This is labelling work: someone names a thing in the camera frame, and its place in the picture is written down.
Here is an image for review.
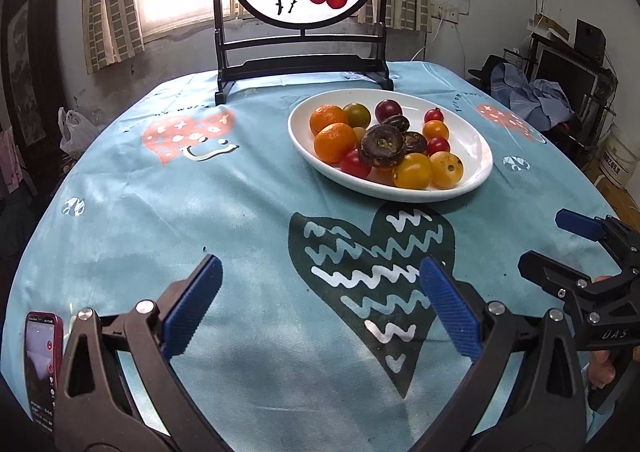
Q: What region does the spotted yellow tomato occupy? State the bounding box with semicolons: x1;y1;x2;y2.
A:
430;151;464;190

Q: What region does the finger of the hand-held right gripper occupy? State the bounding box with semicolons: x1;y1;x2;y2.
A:
518;252;640;303
556;209;640;263

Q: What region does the white wall socket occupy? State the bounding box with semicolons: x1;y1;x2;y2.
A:
431;3;461;23

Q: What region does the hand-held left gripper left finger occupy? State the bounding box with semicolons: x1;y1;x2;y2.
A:
52;253;224;452

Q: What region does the white oval plate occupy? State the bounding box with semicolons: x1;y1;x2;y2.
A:
287;89;494;203

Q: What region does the person's right hand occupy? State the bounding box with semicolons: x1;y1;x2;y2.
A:
587;349;618;389

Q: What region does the small orange tomato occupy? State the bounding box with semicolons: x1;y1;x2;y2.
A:
422;120;450;141

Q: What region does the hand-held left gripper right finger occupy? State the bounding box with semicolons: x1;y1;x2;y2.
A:
415;256;588;452

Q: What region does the dark framed wall picture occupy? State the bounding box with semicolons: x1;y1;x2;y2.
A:
0;0;66;148

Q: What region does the black framed persimmon table screen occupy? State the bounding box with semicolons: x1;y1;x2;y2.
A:
212;0;396;107

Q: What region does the light blue printed tablecloth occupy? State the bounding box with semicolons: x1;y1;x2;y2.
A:
0;61;631;452

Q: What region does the black speaker box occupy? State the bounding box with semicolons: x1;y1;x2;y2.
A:
575;20;607;60

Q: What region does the green orange mandarin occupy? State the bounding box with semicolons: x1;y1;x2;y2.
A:
342;103;371;128

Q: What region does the blue crumpled clothing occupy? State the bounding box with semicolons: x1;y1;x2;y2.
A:
490;63;575;133

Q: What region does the white plastic bag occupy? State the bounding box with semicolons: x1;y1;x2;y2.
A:
58;107;103;159

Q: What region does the red smartphone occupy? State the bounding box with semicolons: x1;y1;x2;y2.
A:
23;312;65;443

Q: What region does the dark computer monitor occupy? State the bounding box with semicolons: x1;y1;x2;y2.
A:
532;45;598;106

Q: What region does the white plastic bucket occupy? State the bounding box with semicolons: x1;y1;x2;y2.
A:
600;127;640;189

